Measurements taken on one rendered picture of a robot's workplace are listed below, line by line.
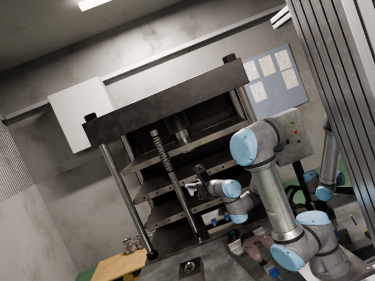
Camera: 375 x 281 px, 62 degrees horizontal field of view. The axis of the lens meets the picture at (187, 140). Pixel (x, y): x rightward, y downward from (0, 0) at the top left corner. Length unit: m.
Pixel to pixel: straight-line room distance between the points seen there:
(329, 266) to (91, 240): 4.49
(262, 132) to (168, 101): 1.37
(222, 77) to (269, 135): 1.32
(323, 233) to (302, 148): 1.46
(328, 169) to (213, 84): 1.14
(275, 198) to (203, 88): 1.39
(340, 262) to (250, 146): 0.58
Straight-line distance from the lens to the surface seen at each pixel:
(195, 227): 2.60
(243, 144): 1.04
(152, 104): 2.36
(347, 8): 0.90
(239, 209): 1.36
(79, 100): 4.71
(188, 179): 2.52
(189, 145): 2.49
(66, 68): 5.21
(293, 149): 2.65
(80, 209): 5.31
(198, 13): 5.27
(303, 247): 1.20
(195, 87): 2.34
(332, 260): 1.34
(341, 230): 1.94
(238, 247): 2.12
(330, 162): 1.54
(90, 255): 5.54
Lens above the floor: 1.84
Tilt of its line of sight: 6 degrees down
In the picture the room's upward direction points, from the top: 23 degrees counter-clockwise
